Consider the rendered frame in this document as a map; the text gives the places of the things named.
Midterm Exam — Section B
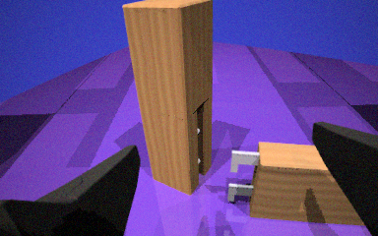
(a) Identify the wooden post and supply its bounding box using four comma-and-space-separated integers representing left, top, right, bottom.
122, 0, 214, 196

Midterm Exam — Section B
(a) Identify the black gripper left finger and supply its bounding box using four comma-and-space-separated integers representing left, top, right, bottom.
0, 146, 141, 236

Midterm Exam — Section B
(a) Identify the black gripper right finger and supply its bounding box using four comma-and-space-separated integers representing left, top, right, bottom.
312, 122, 378, 236

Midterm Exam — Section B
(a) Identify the brown wooden board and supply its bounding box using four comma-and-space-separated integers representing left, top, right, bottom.
227, 143, 365, 226

